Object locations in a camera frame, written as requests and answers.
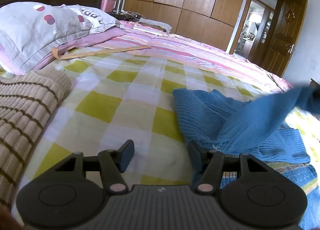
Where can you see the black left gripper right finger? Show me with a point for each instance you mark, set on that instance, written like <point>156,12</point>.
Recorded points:
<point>207,166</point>

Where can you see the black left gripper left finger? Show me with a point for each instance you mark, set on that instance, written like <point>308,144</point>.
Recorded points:
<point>112,164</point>

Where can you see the blue striped knit sweater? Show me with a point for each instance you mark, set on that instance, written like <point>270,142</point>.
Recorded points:
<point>257,127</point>

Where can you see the yellow white checkered bedsheet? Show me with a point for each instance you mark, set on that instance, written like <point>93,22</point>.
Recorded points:
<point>120,96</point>

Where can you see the beige brown striped folded sweater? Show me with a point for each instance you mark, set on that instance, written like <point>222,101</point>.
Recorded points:
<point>27,102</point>

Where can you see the pink striped quilt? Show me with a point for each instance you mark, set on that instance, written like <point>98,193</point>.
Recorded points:
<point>193,53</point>

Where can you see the brown wooden door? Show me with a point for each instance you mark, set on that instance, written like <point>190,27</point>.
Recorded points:
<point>285,36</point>

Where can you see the white folded cloth on nightstand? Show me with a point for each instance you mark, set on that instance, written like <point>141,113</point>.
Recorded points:
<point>162,25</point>

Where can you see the pink pillow under white pillow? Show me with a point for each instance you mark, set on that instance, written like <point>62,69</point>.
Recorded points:
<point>89,40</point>

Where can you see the pink storage box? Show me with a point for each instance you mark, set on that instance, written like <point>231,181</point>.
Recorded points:
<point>107,5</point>

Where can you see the white pillow with pink dots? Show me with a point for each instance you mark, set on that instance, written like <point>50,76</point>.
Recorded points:
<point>29,30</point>

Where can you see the wooden wardrobe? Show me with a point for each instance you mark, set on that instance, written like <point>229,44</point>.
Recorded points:
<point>185,2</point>

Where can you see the steel thermos cup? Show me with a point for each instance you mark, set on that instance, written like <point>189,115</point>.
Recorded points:
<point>118,6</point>

